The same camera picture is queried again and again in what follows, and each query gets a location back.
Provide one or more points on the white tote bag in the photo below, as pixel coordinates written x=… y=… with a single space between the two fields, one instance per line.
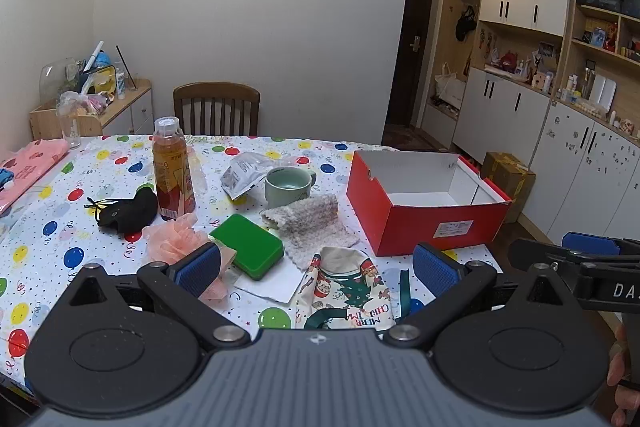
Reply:
x=450 y=89

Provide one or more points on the black face mask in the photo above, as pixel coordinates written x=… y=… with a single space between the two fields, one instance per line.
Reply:
x=132 y=209

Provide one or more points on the clear plastic bag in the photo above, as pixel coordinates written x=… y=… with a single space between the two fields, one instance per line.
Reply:
x=82 y=103

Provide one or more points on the dark wooden door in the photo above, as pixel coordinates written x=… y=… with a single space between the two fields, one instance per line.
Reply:
x=412 y=42

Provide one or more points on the balloon print tablecloth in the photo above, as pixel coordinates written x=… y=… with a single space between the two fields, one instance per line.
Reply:
x=100 y=207

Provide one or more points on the white cabinet with stickers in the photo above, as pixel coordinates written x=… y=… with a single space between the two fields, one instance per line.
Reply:
x=575 y=167

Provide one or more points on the red bag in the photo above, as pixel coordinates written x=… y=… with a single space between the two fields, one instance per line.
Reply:
x=507 y=59

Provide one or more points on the black hanging bag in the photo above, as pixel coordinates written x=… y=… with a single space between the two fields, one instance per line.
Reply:
x=467 y=23

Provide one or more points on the blue and yellow toy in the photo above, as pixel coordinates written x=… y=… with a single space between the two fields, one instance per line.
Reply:
x=100 y=74

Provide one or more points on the red cardboard box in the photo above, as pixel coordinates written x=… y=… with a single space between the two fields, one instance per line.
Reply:
x=380 y=217

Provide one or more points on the plain white low cabinet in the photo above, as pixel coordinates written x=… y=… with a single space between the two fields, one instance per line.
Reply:
x=500 y=107

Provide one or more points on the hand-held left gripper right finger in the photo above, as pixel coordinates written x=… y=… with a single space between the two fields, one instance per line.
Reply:
x=437 y=274

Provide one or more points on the orange tea bottle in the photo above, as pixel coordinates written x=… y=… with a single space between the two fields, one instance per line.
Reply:
x=172 y=177

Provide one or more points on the christmas print sock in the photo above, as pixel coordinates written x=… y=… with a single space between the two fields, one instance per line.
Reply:
x=345 y=287

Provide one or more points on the pink bath loofah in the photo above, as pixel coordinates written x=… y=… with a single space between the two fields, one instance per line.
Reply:
x=172 y=242

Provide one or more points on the pale green mug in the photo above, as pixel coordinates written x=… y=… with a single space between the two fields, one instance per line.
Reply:
x=285 y=194

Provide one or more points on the beige knitted cloth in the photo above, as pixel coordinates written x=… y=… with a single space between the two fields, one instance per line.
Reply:
x=310 y=227

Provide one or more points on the pink printed cloth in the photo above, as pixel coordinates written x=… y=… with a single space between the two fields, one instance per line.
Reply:
x=35 y=162

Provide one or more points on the wooden side cabinet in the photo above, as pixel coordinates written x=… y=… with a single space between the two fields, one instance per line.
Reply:
x=130 y=107

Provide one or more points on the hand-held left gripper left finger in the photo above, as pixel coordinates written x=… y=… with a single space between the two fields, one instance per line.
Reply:
x=197 y=264

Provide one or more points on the white storage containers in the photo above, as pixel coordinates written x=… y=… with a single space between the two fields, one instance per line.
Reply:
x=602 y=89

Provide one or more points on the white tissue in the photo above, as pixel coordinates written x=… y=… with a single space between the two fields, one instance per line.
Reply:
x=272 y=284

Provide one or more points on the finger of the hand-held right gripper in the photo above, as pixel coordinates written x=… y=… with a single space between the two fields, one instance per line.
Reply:
x=590 y=243

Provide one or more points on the brown cardboard box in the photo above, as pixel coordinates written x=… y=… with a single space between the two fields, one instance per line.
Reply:
x=510 y=182

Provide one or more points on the green plastic case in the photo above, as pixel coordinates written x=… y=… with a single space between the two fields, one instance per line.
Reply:
x=250 y=244

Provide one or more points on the wooden chair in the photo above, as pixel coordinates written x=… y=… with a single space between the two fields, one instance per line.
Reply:
x=215 y=91

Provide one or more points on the clear plastic packet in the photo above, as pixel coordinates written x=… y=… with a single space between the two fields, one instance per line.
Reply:
x=245 y=172

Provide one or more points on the clear drinking glass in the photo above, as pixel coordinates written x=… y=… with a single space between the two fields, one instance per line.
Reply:
x=70 y=127

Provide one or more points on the person's right hand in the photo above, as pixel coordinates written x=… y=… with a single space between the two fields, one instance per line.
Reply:
x=619 y=387

